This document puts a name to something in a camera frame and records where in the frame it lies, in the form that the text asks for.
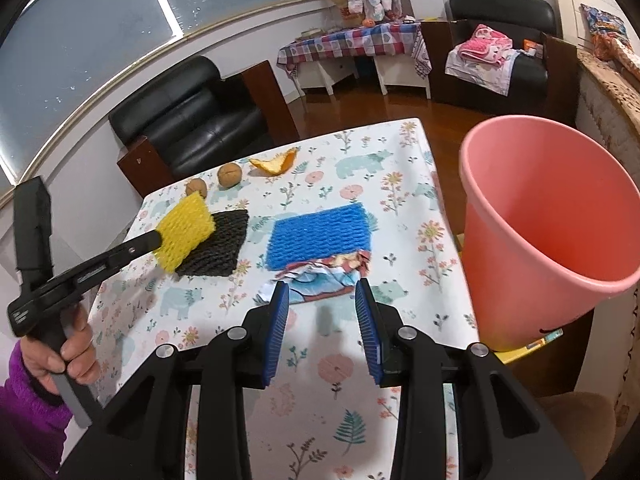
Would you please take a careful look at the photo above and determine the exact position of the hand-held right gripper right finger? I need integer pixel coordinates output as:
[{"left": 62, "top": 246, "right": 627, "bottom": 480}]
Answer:
[{"left": 356, "top": 277, "right": 584, "bottom": 480}]

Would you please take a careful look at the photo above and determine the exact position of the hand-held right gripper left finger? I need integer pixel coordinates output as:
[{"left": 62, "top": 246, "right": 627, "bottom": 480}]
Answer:
[{"left": 59, "top": 280, "right": 291, "bottom": 480}]

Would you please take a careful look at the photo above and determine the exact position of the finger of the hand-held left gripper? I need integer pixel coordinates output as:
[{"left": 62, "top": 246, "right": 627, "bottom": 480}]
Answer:
[{"left": 102, "top": 229, "right": 165, "bottom": 267}]

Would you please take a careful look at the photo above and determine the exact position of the yellow foam fruit net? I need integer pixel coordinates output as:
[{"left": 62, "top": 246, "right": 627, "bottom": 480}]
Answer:
[{"left": 154, "top": 195, "right": 216, "bottom": 275}]

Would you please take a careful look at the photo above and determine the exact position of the colourful printed wrapper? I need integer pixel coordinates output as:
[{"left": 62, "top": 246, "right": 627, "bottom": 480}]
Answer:
[{"left": 255, "top": 250, "right": 373, "bottom": 306}]

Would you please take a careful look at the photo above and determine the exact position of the pink plastic bucket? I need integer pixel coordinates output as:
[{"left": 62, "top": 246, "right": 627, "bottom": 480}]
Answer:
[{"left": 459, "top": 116, "right": 640, "bottom": 353}]

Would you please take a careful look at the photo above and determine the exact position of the person's left forearm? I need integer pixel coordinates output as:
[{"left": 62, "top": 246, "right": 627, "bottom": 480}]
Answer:
[{"left": 0, "top": 345, "right": 76, "bottom": 480}]

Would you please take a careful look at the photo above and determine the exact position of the person's left hand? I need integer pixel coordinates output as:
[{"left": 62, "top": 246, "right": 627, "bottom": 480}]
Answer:
[{"left": 20, "top": 305, "right": 102, "bottom": 401}]

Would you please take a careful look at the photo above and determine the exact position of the black foam fruit net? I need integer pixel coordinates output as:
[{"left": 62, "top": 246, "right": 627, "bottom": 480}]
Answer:
[{"left": 175, "top": 208, "right": 250, "bottom": 278}]

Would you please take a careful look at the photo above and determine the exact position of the blue foam fruit net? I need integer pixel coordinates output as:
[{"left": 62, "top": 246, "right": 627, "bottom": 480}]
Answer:
[{"left": 265, "top": 202, "right": 373, "bottom": 272}]

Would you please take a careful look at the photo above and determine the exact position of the black leather armchair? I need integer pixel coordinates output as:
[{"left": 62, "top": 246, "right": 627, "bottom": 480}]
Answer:
[
  {"left": 109, "top": 56, "right": 301, "bottom": 200},
  {"left": 420, "top": 0, "right": 581, "bottom": 128}
]

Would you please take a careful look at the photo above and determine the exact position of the floral animal print tablecloth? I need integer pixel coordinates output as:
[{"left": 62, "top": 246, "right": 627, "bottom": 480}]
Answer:
[{"left": 90, "top": 119, "right": 481, "bottom": 480}]

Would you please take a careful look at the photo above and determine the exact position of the orange peel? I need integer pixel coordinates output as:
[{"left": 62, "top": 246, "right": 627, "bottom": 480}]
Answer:
[{"left": 249, "top": 149, "right": 299, "bottom": 177}]

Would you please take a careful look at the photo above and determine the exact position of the yellow printed box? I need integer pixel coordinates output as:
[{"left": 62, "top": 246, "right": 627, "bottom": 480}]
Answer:
[{"left": 500, "top": 330, "right": 564, "bottom": 366}]

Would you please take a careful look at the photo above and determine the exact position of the large curved window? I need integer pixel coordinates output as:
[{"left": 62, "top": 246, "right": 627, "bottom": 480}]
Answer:
[{"left": 0, "top": 0, "right": 351, "bottom": 191}]

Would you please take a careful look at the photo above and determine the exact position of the brown wooden stool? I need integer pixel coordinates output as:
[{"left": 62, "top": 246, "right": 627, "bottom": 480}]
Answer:
[{"left": 540, "top": 392, "right": 621, "bottom": 480}]

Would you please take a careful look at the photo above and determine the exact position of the white desk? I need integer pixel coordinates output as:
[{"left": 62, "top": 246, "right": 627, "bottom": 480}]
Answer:
[{"left": 295, "top": 55, "right": 432, "bottom": 100}]

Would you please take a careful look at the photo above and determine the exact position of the white floral cloth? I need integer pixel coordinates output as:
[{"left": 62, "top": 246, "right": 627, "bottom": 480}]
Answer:
[{"left": 445, "top": 47, "right": 523, "bottom": 97}]

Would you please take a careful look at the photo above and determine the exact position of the checkered tablecloth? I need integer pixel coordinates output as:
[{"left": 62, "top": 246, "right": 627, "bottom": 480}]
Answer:
[{"left": 277, "top": 22, "right": 432, "bottom": 78}]

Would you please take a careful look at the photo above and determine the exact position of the pink folded blanket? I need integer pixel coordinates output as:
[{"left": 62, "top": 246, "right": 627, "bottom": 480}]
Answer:
[{"left": 457, "top": 24, "right": 513, "bottom": 67}]

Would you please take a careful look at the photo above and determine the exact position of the wooden basket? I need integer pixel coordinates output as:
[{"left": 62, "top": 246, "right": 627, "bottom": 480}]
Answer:
[{"left": 325, "top": 0, "right": 361, "bottom": 23}]

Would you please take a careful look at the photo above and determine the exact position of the bed with cream headboard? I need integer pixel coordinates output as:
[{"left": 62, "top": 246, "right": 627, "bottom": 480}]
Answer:
[{"left": 547, "top": 0, "right": 640, "bottom": 461}]

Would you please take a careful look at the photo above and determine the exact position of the brown floral blanket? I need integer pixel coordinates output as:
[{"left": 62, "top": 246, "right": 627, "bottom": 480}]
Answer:
[{"left": 577, "top": 47, "right": 640, "bottom": 116}]

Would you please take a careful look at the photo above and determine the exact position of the red dotted quilt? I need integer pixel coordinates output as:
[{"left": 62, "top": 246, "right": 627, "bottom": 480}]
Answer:
[{"left": 607, "top": 40, "right": 640, "bottom": 73}]

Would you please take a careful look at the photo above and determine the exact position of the colourful printed pillow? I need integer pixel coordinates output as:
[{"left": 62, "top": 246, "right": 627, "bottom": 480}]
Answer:
[{"left": 580, "top": 4, "right": 628, "bottom": 61}]

